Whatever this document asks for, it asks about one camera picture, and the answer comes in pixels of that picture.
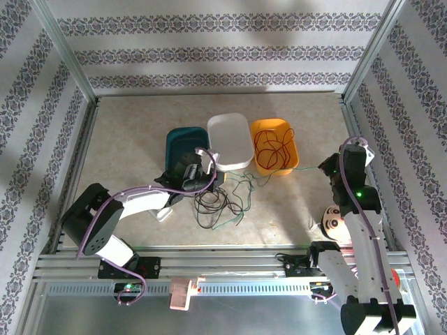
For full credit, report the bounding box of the aluminium frame rail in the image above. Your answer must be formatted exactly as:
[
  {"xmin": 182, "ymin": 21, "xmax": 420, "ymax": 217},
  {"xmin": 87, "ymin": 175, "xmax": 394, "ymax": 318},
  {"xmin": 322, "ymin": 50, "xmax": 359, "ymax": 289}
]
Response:
[
  {"xmin": 339, "ymin": 97, "xmax": 401, "ymax": 253},
  {"xmin": 43, "ymin": 100, "xmax": 101, "ymax": 253},
  {"xmin": 33, "ymin": 249, "xmax": 415, "ymax": 281}
]

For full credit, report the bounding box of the orange plastic bin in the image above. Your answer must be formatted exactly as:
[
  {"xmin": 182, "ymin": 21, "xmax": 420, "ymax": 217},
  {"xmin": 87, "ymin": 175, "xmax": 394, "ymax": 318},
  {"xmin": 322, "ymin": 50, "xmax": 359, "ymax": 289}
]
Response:
[{"xmin": 249, "ymin": 118, "xmax": 300, "ymax": 177}]

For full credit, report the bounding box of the white plastic bracket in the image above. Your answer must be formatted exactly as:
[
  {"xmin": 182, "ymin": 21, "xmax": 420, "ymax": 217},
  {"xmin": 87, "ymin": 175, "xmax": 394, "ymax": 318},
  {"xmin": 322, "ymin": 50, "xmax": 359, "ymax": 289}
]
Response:
[{"xmin": 148, "ymin": 207, "xmax": 174, "ymax": 223}]

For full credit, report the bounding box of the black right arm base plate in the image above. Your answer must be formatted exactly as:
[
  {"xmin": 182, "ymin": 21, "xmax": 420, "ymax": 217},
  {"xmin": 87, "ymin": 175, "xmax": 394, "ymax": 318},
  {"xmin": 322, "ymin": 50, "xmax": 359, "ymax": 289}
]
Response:
[{"xmin": 283, "ymin": 254, "xmax": 315, "ymax": 277}]

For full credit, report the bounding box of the aluminium frame post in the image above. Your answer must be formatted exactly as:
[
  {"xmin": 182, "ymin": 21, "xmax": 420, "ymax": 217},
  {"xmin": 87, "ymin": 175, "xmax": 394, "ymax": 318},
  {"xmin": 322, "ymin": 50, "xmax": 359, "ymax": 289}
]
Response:
[
  {"xmin": 342, "ymin": 0, "xmax": 408, "ymax": 103},
  {"xmin": 29, "ymin": 0, "xmax": 99, "ymax": 103}
]

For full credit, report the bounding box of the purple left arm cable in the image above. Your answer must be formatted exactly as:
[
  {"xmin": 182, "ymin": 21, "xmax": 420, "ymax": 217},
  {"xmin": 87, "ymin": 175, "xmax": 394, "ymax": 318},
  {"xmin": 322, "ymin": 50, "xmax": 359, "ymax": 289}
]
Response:
[{"xmin": 75, "ymin": 147, "xmax": 221, "ymax": 306}]

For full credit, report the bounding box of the grey metal panel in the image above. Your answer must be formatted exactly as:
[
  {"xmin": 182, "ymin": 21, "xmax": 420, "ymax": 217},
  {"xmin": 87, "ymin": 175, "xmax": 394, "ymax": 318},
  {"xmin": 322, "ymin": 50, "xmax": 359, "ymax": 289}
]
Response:
[{"xmin": 33, "ymin": 292, "xmax": 422, "ymax": 335}]

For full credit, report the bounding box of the thin black cable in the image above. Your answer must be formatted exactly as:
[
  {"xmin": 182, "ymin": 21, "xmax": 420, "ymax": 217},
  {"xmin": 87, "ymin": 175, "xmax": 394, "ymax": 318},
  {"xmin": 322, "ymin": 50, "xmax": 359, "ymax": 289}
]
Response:
[{"xmin": 193, "ymin": 179, "xmax": 245, "ymax": 230}]

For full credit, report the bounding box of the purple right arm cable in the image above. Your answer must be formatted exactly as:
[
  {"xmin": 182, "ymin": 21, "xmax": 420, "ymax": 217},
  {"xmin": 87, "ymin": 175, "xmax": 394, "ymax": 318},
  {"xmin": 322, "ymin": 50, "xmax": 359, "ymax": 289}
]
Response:
[{"xmin": 312, "ymin": 135, "xmax": 402, "ymax": 335}]

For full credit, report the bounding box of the thin red cable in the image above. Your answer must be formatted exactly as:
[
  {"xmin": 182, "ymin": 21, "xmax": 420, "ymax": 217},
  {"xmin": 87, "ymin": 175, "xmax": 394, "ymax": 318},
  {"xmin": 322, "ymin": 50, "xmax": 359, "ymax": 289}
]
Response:
[{"xmin": 253, "ymin": 127, "xmax": 296, "ymax": 169}]

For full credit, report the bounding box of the red emergency stop button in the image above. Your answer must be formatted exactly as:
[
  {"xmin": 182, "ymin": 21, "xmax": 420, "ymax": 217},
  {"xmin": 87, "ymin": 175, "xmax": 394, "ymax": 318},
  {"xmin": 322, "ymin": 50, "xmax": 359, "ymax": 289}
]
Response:
[{"xmin": 390, "ymin": 267, "xmax": 408, "ymax": 291}]

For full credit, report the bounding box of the round black white disc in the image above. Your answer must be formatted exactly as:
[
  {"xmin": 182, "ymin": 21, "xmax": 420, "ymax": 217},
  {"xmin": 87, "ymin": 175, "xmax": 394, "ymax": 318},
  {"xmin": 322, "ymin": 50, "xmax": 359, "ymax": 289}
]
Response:
[{"xmin": 320, "ymin": 205, "xmax": 351, "ymax": 241}]

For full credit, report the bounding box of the teal plastic bin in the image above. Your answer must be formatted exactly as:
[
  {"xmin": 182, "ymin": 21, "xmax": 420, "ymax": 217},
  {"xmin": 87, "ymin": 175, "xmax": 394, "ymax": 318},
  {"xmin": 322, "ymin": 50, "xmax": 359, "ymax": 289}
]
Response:
[{"xmin": 165, "ymin": 126, "xmax": 212, "ymax": 177}]

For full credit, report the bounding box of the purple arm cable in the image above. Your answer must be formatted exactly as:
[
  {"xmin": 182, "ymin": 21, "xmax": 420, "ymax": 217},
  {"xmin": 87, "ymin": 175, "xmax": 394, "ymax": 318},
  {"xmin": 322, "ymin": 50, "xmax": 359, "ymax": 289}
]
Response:
[
  {"xmin": 75, "ymin": 147, "xmax": 221, "ymax": 306},
  {"xmin": 312, "ymin": 135, "xmax": 402, "ymax": 335}
]

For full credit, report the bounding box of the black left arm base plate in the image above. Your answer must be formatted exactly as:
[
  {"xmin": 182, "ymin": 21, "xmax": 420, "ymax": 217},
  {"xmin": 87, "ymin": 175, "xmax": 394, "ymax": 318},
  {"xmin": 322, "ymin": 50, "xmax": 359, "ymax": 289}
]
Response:
[{"xmin": 97, "ymin": 256, "xmax": 162, "ymax": 280}]

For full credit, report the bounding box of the white plastic bin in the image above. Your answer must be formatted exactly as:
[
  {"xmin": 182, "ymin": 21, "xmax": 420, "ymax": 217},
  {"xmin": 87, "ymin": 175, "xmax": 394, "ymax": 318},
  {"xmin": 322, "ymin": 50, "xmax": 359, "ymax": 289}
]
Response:
[{"xmin": 206, "ymin": 112, "xmax": 255, "ymax": 172}]

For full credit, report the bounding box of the pink printed block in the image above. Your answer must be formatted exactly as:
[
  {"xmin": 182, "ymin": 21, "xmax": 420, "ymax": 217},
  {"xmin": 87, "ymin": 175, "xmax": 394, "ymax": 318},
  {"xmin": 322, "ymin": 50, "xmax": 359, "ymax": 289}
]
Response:
[{"xmin": 169, "ymin": 276, "xmax": 206, "ymax": 311}]

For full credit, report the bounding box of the slotted grey cable duct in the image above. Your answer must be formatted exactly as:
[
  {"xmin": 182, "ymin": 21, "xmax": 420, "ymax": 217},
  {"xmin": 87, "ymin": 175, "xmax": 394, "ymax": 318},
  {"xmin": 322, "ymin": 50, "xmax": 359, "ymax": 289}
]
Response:
[{"xmin": 45, "ymin": 281, "xmax": 336, "ymax": 296}]

